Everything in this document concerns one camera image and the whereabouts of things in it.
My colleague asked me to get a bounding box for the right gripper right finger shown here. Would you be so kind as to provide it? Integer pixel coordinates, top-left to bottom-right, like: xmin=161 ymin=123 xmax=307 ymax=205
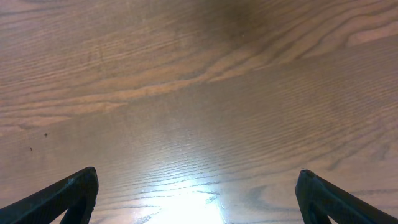
xmin=295 ymin=170 xmax=397 ymax=224

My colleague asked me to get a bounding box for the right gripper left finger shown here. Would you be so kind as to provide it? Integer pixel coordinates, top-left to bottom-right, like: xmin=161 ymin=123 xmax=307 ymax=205
xmin=1 ymin=167 xmax=99 ymax=223

